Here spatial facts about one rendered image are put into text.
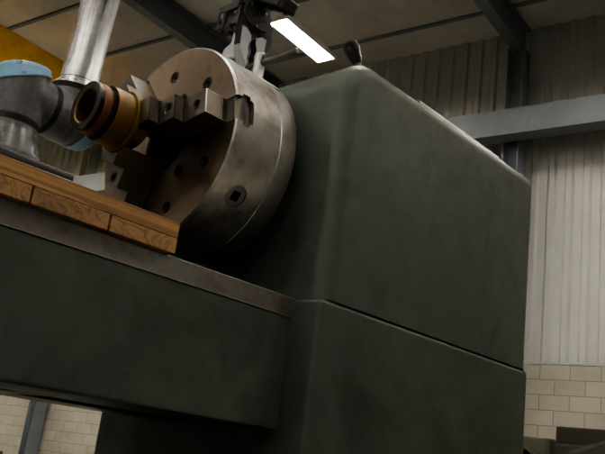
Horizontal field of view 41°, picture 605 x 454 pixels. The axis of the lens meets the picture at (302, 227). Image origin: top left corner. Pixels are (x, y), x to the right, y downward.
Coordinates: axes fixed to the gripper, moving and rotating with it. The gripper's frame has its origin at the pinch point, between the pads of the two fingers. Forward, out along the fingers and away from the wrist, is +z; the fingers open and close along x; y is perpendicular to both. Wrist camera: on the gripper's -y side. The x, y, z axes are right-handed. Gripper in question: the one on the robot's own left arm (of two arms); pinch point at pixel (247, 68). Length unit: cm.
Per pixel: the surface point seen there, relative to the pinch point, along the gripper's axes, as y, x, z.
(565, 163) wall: 384, -931, -396
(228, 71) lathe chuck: -24.0, 23.5, 18.2
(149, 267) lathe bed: -28, 34, 51
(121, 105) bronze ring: -15.9, 34.6, 26.6
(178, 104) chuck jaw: -20.7, 28.6, 25.0
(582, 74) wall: 364, -934, -535
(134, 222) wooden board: -30, 38, 46
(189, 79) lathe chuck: -15.0, 23.5, 17.1
